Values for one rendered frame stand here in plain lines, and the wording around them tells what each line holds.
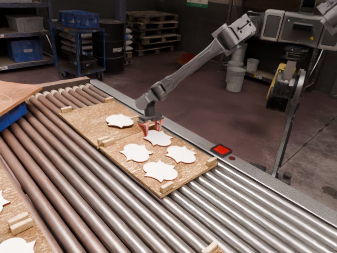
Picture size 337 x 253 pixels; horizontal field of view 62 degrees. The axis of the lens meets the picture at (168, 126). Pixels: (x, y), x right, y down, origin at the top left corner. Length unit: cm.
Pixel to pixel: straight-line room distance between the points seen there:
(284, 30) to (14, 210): 147
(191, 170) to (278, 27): 92
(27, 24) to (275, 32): 449
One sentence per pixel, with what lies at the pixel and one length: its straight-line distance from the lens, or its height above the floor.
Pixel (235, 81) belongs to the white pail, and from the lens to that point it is 492.
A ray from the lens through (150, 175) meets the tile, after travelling 112.
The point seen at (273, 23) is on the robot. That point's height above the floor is 147.
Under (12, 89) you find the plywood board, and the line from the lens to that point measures 173.
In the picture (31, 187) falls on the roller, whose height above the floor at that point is 92.
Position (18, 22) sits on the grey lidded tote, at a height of 79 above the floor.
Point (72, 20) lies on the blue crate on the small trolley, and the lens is 467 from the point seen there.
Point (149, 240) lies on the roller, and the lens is 93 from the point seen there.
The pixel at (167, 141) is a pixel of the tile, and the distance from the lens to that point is 134.
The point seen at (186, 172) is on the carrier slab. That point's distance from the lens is 116.
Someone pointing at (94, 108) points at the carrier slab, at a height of 94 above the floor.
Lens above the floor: 163
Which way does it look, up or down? 28 degrees down
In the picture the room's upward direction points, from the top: 5 degrees clockwise
